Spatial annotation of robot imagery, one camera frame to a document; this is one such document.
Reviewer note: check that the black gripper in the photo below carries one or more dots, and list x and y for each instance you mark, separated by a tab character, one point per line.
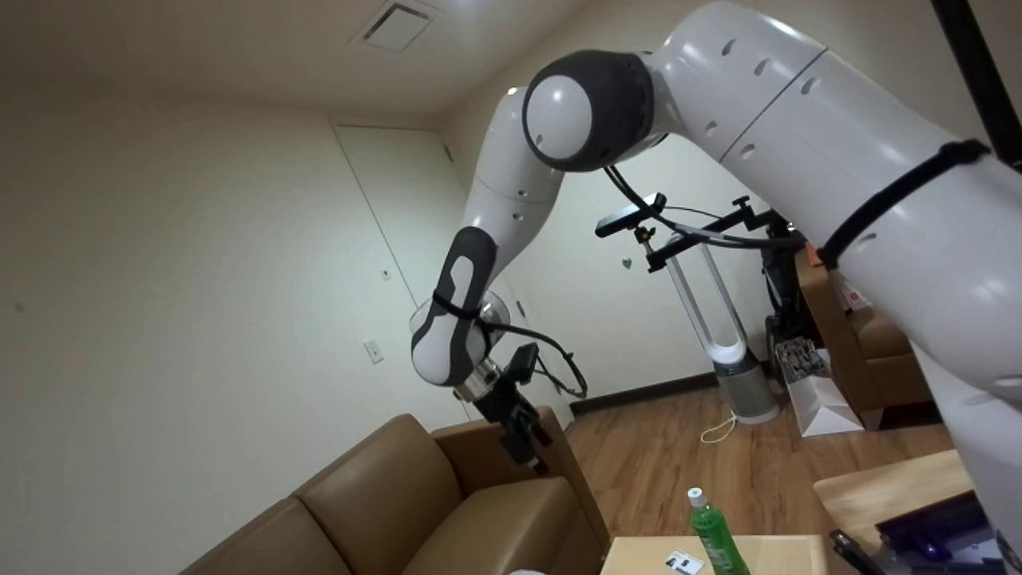
506	400

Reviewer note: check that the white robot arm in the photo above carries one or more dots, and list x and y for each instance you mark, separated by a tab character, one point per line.
767	106

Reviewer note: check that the black white patterned bag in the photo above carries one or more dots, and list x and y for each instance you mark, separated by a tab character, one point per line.
800	360

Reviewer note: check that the beige side table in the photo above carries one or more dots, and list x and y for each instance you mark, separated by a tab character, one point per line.
641	560

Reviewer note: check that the brown leather sofa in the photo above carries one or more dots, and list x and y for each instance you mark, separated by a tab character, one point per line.
372	499

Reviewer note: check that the green plastic bottle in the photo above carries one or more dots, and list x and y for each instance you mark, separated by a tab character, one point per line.
718	537

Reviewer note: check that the grey tower air purifier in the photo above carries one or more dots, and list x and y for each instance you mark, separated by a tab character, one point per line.
745	388

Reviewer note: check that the white door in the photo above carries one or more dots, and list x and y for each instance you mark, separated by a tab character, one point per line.
394	213

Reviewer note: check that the black tripod stand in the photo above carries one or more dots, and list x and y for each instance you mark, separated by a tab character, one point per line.
787	298

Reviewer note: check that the black marker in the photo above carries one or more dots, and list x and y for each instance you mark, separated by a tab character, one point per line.
852	551

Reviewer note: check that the dark blue pad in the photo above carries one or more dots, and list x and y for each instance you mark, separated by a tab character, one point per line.
938	537

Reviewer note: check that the ceiling air vent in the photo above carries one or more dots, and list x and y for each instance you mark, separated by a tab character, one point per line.
396	27

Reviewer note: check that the black metal pole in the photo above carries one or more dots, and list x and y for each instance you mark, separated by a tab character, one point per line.
986	75

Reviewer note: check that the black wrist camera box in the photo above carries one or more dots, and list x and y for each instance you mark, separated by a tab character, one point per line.
523	362

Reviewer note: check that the white wall outlet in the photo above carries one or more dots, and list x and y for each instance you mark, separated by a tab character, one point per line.
375	352

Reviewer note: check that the black stereo camera bar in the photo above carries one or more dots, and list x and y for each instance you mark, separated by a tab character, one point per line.
626	215

